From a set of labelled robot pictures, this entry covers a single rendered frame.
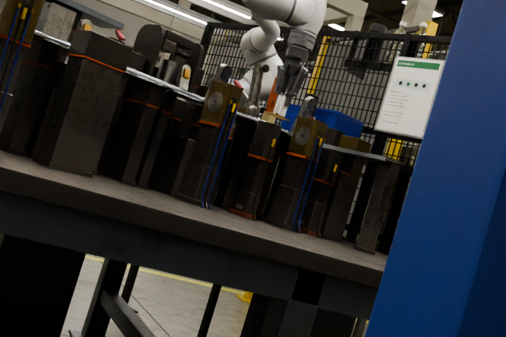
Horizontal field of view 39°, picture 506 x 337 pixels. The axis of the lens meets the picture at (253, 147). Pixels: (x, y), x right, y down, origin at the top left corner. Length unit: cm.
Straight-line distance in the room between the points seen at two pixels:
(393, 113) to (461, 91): 246
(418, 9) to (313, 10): 781
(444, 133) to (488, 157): 3
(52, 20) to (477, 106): 176
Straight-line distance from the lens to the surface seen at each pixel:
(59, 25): 202
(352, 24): 930
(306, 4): 240
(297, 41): 239
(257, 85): 251
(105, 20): 226
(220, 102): 195
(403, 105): 278
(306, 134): 217
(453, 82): 33
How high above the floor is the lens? 79
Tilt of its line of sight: 3 degrees up
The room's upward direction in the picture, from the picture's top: 17 degrees clockwise
